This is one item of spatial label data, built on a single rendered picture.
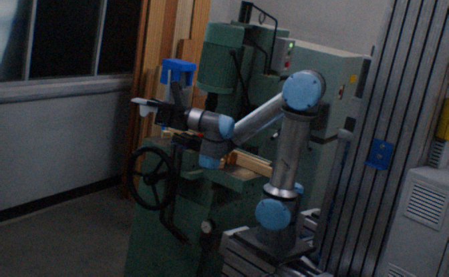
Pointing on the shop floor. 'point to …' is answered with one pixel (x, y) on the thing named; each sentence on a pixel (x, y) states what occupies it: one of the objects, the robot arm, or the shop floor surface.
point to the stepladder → (178, 71)
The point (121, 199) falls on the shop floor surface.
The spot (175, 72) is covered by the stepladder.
